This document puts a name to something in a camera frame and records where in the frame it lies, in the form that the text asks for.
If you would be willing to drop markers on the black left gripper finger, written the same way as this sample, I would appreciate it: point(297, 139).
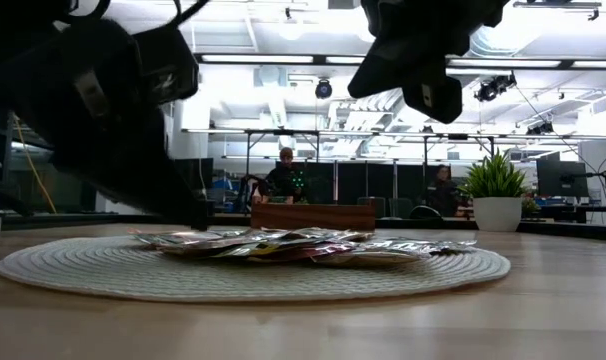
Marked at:
point(168, 175)
point(113, 185)

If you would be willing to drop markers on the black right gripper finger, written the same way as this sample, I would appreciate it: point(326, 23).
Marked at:
point(388, 82)
point(373, 67)

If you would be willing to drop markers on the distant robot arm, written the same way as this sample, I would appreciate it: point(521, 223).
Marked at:
point(248, 192)

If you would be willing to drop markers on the yellow green tea bag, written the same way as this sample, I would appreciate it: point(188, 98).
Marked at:
point(173, 235)
point(283, 255)

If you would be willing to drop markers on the black computer monitor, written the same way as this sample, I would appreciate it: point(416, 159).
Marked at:
point(198, 175)
point(563, 179)

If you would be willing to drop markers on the black ceiling spotlights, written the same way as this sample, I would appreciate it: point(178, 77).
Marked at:
point(493, 89)
point(540, 129)

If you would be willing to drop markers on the person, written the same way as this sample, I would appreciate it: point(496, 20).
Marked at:
point(442, 195)
point(285, 182)

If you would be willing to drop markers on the grey office chair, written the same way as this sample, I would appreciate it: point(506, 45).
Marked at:
point(373, 207)
point(402, 207)

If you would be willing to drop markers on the white round woven placemat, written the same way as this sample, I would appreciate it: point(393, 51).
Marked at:
point(233, 285)

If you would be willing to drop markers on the black office chair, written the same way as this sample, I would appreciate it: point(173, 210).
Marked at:
point(425, 214)

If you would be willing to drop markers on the brown wooden three-slot organizer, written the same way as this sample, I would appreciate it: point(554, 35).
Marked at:
point(313, 217)

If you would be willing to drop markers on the green plant in white pot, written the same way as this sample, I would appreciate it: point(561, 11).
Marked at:
point(497, 212)

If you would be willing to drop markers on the black round ceiling camera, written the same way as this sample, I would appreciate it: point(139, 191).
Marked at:
point(323, 89)

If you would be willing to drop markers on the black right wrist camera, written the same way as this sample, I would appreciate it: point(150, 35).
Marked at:
point(440, 107)

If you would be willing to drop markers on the silver ceiling air duct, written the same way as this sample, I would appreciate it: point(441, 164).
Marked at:
point(498, 42)

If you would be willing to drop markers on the black metal table frame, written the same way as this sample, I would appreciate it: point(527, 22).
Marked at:
point(573, 230)

